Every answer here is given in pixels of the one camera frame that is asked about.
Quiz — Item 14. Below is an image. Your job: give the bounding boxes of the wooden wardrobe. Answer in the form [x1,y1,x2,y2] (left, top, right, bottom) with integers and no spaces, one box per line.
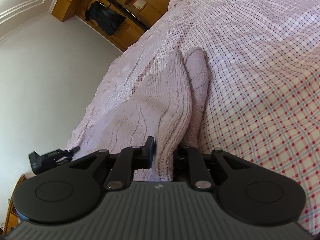
[52,0,170,51]

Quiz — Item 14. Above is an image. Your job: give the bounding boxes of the pink knitted small garment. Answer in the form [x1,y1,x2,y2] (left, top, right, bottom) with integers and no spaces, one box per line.
[97,48,209,181]

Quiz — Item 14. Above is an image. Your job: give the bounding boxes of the white item on shelf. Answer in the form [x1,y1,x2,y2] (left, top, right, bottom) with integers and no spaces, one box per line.
[133,0,147,11]

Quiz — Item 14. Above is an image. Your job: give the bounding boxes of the wooden bedside table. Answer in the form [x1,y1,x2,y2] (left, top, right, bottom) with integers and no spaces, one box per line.
[2,174,27,236]

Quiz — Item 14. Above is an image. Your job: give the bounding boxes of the dark hanging clothes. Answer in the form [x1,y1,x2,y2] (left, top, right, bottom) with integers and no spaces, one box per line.
[85,1,126,36]

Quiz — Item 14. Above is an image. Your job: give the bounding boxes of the pink checkered bed cover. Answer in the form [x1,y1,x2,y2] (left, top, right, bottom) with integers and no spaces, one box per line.
[67,0,319,234]

